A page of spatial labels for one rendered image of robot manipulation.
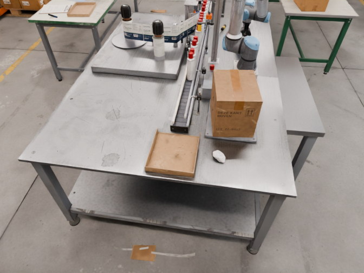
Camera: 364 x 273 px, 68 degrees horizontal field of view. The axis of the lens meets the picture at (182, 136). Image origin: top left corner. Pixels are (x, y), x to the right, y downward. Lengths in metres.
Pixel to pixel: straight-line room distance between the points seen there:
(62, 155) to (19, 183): 1.19
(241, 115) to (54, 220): 1.68
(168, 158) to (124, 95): 0.67
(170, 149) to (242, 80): 0.56
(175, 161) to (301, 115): 0.90
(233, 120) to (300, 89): 0.78
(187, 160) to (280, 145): 0.56
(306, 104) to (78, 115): 1.52
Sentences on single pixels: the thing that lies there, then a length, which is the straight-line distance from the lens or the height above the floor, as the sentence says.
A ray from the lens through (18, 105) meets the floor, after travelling 3.67.
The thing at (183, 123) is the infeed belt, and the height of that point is 0.88.
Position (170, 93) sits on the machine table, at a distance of 1.94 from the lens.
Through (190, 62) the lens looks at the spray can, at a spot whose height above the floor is 1.03.
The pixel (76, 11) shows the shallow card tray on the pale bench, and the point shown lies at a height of 0.80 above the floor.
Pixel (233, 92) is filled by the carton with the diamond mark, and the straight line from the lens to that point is 1.50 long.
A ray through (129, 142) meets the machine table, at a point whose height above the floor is 0.83.
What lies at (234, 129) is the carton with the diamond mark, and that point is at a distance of 1.58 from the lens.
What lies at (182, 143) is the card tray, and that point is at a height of 0.83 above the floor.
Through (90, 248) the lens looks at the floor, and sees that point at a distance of 2.25.
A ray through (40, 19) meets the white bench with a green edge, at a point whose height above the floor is 0.80.
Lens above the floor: 2.00
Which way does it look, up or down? 46 degrees down
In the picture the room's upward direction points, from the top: straight up
